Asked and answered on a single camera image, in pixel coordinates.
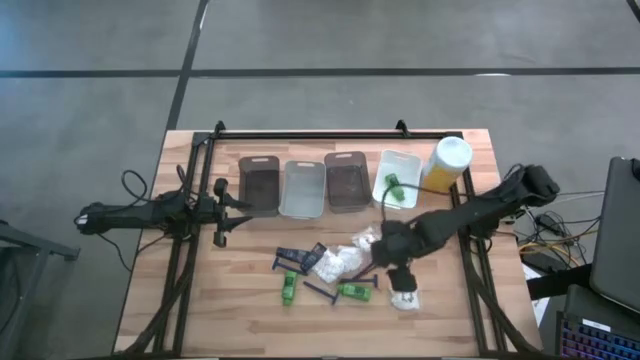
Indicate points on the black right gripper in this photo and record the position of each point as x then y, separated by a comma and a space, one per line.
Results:
395, 245

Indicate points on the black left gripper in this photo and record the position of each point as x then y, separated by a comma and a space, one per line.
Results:
216, 210

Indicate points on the small bag of cotton balls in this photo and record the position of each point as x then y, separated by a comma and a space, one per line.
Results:
405, 301
365, 240

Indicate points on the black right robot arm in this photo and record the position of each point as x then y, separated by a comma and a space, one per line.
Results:
480, 210

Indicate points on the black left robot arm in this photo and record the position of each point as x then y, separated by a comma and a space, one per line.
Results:
130, 214

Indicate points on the dark brown plastic bin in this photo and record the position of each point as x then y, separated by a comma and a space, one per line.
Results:
347, 185
259, 187

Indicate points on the clear grey plastic bin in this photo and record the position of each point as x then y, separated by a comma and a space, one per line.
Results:
302, 192

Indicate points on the large bag of cotton balls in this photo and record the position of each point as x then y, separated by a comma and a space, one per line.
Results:
337, 264

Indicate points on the white plastic bin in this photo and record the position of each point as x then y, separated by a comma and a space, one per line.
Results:
407, 170

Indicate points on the white paper sheet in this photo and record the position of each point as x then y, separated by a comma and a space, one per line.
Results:
536, 305

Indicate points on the yellow jar with white lid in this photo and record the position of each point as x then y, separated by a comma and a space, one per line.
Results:
452, 152

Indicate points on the black power brick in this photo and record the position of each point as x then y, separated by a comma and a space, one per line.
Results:
542, 261

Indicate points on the black flat bar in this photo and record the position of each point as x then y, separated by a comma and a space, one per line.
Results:
555, 285

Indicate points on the black power adapter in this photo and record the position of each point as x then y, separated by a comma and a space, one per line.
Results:
547, 220

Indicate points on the backlit keyboard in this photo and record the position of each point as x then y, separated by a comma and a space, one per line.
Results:
595, 345

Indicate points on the grey metal stand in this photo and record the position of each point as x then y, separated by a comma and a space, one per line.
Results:
35, 245

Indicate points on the grey laptop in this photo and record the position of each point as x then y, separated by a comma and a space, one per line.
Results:
617, 235

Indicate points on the black aluminium frame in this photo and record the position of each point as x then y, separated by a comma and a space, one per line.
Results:
325, 135

